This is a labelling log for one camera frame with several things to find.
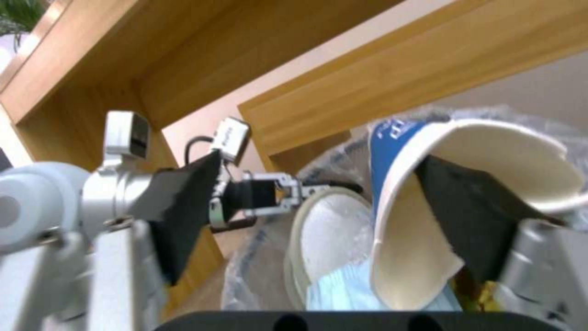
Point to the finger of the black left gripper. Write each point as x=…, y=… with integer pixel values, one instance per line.
x=239, y=222
x=289, y=184

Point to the light blue face mask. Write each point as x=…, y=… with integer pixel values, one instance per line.
x=340, y=288

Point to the blue and white paper cup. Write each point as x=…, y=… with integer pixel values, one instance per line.
x=409, y=238

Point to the wooden desk panel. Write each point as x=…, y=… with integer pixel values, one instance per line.
x=367, y=79

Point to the yellow banana peel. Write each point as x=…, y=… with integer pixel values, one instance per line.
x=487, y=297

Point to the white round paper bowl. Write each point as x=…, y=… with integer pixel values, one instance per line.
x=330, y=224

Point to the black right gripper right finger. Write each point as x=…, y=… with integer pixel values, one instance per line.
x=468, y=213

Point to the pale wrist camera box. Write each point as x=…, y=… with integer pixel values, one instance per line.
x=230, y=138

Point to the wooden shelf cabinet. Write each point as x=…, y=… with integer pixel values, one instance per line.
x=110, y=55

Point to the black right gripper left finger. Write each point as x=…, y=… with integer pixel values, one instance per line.
x=188, y=213

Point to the green potted plant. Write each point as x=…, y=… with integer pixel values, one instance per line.
x=18, y=13

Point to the white plant pot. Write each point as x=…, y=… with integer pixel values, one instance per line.
x=11, y=51

